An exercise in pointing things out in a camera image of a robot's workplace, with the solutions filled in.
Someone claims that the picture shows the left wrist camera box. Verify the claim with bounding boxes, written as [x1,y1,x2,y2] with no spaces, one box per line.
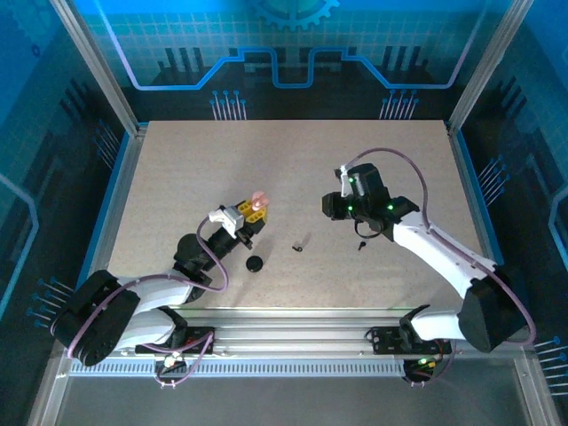
[208,204,245,234]

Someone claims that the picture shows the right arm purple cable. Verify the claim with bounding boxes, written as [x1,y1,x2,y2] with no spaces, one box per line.
[345,147,538,387]

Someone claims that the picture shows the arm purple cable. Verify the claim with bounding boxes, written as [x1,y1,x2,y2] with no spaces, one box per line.
[51,216,230,390]
[345,147,538,387]

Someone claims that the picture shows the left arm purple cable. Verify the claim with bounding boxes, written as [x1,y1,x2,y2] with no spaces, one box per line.
[51,216,230,390]

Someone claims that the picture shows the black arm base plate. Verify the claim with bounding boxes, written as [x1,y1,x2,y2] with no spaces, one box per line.
[370,326,453,356]
[134,325,217,356]

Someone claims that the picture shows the aluminium frame rail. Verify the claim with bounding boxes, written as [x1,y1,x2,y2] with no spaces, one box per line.
[61,308,532,360]

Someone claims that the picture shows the slotted grey cable duct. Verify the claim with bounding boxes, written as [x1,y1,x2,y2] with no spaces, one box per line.
[69,359,407,378]

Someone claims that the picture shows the aluminium frame post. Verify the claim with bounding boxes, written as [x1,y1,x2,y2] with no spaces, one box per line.
[48,0,150,137]
[445,0,535,137]

